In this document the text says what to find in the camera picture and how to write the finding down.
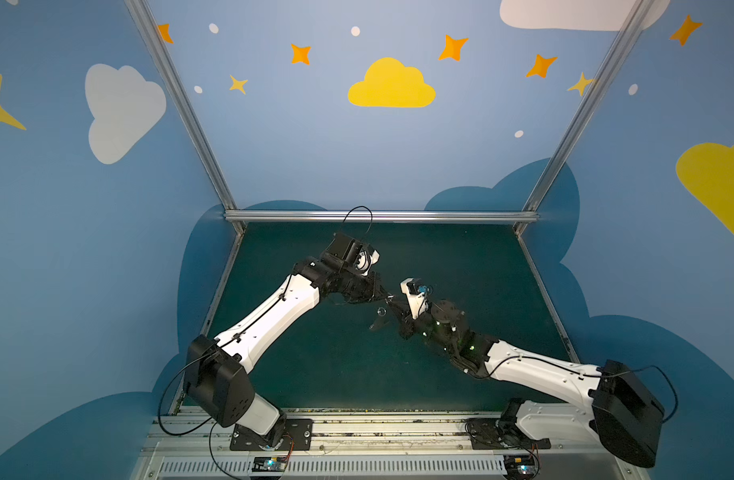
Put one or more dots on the right controller board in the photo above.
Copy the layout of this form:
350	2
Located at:
520	468

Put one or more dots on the aluminium corner post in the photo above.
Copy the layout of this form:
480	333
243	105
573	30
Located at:
156	46
621	47

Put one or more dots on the aluminium right corner post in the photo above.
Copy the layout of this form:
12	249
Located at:
621	47

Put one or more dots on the aluminium back frame rail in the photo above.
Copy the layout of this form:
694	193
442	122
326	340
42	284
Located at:
364	216

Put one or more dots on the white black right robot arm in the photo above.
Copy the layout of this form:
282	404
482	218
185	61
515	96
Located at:
612	405

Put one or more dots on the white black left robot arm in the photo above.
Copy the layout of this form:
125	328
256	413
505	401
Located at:
217	371

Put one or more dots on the left controller board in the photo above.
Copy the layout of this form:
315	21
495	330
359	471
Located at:
271	465

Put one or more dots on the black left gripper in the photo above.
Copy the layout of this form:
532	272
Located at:
360	288

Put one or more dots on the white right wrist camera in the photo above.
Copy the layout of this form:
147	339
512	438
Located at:
417	293

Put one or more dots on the controller board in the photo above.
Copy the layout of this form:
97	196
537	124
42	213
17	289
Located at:
271	465
520	468

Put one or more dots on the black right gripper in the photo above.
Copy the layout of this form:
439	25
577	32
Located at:
407	324

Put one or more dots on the aluminium left corner post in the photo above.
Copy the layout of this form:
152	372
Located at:
156	46

